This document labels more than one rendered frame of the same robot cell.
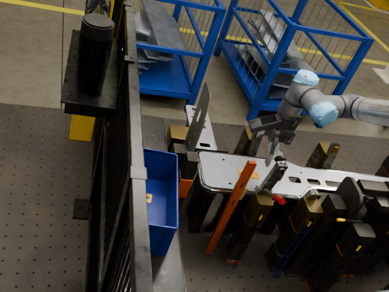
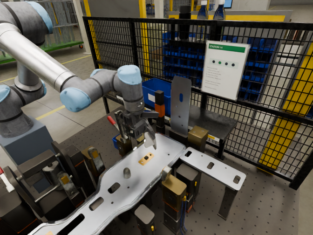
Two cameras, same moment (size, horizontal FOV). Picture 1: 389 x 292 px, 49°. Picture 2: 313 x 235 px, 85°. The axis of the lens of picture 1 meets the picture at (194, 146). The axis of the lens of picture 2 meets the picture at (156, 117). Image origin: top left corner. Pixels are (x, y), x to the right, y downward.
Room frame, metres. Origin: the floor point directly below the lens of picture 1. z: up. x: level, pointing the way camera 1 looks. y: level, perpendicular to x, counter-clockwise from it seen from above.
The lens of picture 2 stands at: (1.82, -0.45, 1.65)
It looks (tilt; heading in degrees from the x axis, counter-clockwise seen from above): 35 degrees down; 153
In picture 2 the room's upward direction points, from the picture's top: 3 degrees counter-clockwise
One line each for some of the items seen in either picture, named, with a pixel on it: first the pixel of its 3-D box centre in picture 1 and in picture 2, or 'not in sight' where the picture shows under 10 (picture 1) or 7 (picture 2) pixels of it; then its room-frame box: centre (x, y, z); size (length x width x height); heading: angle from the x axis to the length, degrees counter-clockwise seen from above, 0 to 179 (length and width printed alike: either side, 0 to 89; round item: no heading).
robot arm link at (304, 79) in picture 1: (302, 88); (130, 83); (1.28, -0.27, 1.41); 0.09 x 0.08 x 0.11; 35
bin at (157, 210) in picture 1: (146, 198); (160, 94); (0.88, 0.08, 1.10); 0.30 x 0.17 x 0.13; 15
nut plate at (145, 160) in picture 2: (249, 173); (146, 157); (1.27, -0.23, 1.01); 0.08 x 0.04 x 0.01; 111
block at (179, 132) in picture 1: (169, 165); (195, 155); (1.30, 0.07, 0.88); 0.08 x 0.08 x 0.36; 21
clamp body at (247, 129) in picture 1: (238, 161); (175, 209); (1.50, -0.21, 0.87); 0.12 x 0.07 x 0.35; 21
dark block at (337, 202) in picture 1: (311, 237); (85, 179); (1.16, -0.54, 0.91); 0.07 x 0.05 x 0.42; 21
